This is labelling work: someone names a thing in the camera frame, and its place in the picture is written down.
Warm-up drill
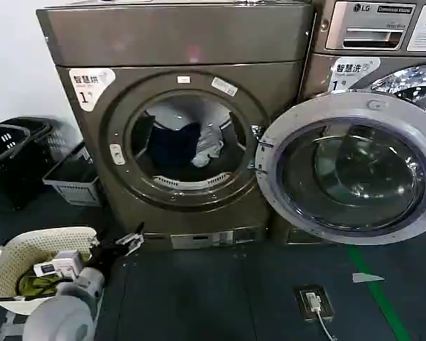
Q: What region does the white perforated laundry basket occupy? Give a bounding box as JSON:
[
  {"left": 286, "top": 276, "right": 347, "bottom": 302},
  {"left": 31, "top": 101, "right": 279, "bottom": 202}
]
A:
[{"left": 0, "top": 226, "right": 101, "bottom": 315}]

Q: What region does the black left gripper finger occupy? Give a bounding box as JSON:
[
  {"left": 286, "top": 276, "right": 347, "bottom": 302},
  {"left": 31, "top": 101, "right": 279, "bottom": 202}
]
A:
[
  {"left": 114, "top": 222, "right": 146, "bottom": 247},
  {"left": 121, "top": 237, "right": 145, "bottom": 257}
]

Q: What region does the grey floor tape piece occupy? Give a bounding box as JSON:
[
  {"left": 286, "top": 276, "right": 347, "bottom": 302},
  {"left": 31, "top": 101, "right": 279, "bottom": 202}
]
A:
[{"left": 352, "top": 272, "right": 386, "bottom": 283}]

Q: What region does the grey-brown front-load dryer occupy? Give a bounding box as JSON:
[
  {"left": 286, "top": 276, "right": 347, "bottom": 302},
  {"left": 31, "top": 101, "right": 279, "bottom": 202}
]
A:
[{"left": 36, "top": 0, "right": 315, "bottom": 251}]

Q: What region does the light grey garment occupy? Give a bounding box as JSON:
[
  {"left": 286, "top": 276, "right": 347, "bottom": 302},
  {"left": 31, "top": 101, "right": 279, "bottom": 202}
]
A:
[{"left": 191, "top": 124, "right": 224, "bottom": 168}]

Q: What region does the dark navy garment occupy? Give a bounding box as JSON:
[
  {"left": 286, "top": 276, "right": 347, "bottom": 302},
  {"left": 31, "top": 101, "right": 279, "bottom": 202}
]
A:
[{"left": 149, "top": 121, "right": 202, "bottom": 170}]

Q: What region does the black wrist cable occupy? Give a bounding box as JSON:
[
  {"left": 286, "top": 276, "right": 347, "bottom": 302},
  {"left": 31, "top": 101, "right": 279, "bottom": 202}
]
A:
[{"left": 16, "top": 270, "right": 72, "bottom": 299}]

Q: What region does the green floor tape strip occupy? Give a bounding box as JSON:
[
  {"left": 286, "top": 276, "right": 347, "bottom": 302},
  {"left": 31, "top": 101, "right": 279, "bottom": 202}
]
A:
[{"left": 346, "top": 245, "right": 413, "bottom": 341}]

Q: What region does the black plastic basket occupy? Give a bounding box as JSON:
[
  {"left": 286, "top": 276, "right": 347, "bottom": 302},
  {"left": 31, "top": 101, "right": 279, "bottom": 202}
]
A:
[{"left": 0, "top": 116, "right": 63, "bottom": 211}]

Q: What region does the round glass dryer door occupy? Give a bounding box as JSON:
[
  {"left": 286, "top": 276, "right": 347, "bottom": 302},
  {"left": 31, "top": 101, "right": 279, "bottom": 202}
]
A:
[{"left": 254, "top": 92, "right": 426, "bottom": 247}]

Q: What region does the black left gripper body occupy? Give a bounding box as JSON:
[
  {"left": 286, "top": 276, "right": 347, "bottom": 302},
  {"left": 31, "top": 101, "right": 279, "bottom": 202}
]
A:
[{"left": 84, "top": 241, "right": 128, "bottom": 275}]

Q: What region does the yellow-green garment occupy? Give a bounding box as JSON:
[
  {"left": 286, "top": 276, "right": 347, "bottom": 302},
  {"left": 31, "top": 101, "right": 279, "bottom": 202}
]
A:
[{"left": 18, "top": 275, "right": 69, "bottom": 298}]

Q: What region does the grey plastic crate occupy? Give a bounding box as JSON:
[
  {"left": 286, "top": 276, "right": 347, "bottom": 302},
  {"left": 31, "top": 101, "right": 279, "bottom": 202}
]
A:
[{"left": 42, "top": 141, "right": 102, "bottom": 207}]

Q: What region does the metal floor socket plate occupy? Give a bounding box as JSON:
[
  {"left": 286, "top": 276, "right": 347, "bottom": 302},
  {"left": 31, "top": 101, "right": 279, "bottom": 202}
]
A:
[{"left": 293, "top": 283, "right": 337, "bottom": 323}]

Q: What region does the grey front-load washing machine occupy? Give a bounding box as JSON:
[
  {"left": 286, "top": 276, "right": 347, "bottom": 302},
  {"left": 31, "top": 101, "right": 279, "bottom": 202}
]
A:
[{"left": 286, "top": 0, "right": 426, "bottom": 246}]

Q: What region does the white plug with cable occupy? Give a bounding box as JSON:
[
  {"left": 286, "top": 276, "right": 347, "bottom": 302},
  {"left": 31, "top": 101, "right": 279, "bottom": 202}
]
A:
[{"left": 305, "top": 291, "right": 335, "bottom": 341}]

